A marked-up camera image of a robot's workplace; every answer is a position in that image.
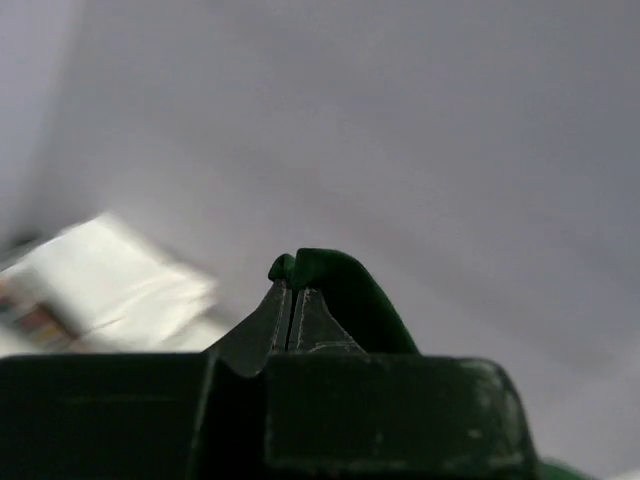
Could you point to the white t-shirt stack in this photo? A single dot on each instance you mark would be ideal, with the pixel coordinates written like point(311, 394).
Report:
point(98, 286)

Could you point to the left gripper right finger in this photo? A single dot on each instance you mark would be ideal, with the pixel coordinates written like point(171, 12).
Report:
point(313, 329)

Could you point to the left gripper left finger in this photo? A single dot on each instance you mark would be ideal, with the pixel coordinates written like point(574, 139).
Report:
point(246, 347)

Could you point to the white green Charlie Brown t-shirt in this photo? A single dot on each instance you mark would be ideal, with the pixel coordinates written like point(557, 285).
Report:
point(392, 413)

